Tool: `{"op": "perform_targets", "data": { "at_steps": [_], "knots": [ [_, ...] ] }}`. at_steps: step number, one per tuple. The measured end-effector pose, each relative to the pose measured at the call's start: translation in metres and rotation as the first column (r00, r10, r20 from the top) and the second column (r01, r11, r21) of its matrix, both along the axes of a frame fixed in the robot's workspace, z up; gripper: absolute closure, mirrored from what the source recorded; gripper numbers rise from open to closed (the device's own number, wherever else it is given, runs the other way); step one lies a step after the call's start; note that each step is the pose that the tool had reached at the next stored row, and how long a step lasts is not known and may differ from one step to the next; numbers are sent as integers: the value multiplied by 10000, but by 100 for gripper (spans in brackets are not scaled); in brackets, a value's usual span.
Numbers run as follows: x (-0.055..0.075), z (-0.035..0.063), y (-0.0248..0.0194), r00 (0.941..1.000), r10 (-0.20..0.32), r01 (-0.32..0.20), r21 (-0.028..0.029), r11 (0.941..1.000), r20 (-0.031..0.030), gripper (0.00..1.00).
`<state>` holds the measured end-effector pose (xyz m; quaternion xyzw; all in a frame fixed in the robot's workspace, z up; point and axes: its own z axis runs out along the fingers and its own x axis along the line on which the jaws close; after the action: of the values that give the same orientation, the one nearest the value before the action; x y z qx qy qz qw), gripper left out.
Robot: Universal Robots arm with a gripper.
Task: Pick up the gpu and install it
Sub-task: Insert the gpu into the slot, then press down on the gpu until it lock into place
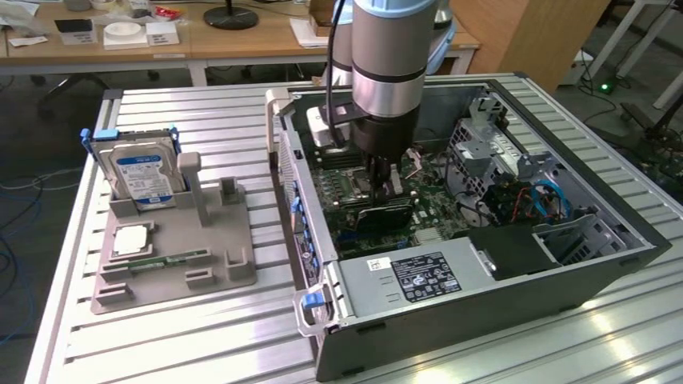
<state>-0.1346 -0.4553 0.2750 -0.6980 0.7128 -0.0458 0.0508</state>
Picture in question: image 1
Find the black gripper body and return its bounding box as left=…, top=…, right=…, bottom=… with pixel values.
left=350, top=111, right=421, bottom=158

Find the green expansion card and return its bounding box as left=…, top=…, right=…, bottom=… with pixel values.
left=349, top=202, right=416, bottom=243

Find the CPU socket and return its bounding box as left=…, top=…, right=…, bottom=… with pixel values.
left=344, top=166, right=373, bottom=197

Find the metal socket cover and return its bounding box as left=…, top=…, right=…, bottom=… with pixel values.
left=402, top=147, right=428, bottom=180

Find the green motherboard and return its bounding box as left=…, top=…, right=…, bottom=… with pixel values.
left=307, top=143, right=473, bottom=259

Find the perforated silver disk bay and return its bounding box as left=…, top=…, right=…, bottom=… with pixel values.
left=446, top=118, right=553, bottom=181

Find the grey power supply unit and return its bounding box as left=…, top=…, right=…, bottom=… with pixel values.
left=325, top=235, right=500, bottom=318

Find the stack of white papers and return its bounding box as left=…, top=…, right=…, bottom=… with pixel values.
left=289, top=18, right=332, bottom=50

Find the small cardboard box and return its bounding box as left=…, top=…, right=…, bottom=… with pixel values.
left=307, top=0, right=338, bottom=26

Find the wooden desk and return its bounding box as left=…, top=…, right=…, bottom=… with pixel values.
left=0, top=0, right=481, bottom=87

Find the wooden cabinet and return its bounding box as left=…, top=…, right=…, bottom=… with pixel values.
left=466, top=0, right=612, bottom=93

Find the black open PC case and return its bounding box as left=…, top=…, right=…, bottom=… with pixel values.
left=263, top=78, right=674, bottom=383

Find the silver slanted disk bay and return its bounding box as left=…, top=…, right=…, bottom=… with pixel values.
left=532, top=211, right=638, bottom=267

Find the black round lamp base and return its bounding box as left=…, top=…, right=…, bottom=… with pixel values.
left=201, top=0, right=261, bottom=31

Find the grey parts rack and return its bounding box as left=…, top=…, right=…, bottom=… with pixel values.
left=89, top=151, right=258, bottom=316

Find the hard disk blue label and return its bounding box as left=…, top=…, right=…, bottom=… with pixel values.
left=107, top=142, right=179, bottom=212

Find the green RAM stick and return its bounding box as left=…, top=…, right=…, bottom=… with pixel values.
left=103, top=250, right=206, bottom=270

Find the silver CPU chip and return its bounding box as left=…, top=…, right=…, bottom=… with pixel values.
left=111, top=226, right=149, bottom=254

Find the white labelled box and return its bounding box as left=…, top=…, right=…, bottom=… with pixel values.
left=143, top=22, right=178, bottom=47

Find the black floor equipment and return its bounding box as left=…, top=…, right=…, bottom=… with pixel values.
left=617, top=102, right=683, bottom=177

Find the hard drive with blue label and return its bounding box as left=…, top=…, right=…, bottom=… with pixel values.
left=78, top=126, right=181, bottom=201

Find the white round container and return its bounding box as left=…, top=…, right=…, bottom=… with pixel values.
left=102, top=22, right=149, bottom=52

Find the black chair base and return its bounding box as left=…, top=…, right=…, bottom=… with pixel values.
left=30, top=74, right=110, bottom=118

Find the white box black lid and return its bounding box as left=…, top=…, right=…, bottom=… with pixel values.
left=53, top=18, right=99, bottom=46

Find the white paper tag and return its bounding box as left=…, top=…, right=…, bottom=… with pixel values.
left=6, top=35, right=50, bottom=47

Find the clear plastic bag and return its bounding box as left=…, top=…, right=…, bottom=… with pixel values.
left=0, top=2, right=42, bottom=34

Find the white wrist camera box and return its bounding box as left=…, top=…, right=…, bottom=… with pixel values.
left=306, top=106, right=356, bottom=148

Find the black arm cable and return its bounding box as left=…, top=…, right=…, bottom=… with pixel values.
left=325, top=0, right=346, bottom=148

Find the blue data wire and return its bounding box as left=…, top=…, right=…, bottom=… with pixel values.
left=532, top=179, right=576, bottom=222

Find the white desk frame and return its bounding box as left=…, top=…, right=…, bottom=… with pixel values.
left=584, top=0, right=683, bottom=110

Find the blue floor cable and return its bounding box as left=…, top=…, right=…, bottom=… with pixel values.
left=0, top=175, right=46, bottom=345

